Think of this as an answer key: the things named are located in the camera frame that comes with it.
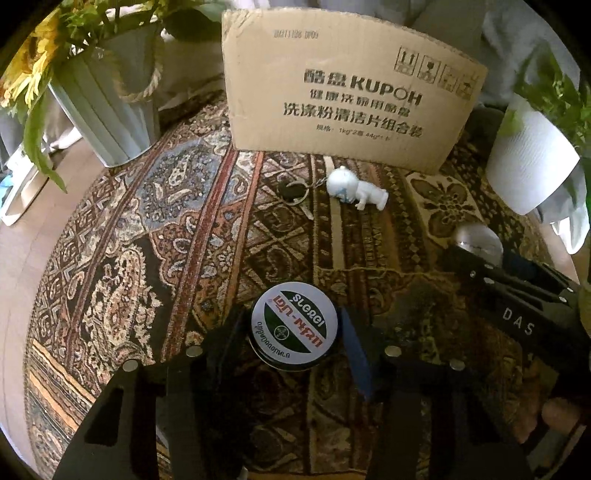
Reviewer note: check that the pale green ribbed vase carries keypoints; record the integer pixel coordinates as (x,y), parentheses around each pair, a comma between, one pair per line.
(111,110)

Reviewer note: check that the white plant pot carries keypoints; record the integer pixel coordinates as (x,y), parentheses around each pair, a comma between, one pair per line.
(531,157)

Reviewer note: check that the round tin with white label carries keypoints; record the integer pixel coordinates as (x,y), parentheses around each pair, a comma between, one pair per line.
(295,323)

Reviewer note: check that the cardboard box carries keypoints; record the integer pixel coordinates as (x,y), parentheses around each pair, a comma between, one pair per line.
(341,92)

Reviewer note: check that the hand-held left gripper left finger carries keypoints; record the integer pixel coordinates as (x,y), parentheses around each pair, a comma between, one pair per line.
(217,369)

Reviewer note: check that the patterned table runner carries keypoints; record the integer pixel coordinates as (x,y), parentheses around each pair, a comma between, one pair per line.
(138,230)

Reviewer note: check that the silver pebble-shaped case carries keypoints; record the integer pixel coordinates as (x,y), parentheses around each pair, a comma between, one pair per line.
(480,240)

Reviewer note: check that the person's right hand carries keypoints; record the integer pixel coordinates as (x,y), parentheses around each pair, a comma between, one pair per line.
(561,413)

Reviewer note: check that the sunflower bouquet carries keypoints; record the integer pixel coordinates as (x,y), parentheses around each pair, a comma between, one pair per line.
(32,60)

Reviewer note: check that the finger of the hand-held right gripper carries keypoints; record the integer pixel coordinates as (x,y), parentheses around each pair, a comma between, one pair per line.
(521,267)
(471,267)

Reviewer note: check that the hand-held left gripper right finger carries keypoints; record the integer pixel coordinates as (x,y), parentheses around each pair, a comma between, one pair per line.
(358,360)

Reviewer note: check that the green potted plant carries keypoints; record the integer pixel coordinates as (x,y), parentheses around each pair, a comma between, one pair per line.
(563,101)

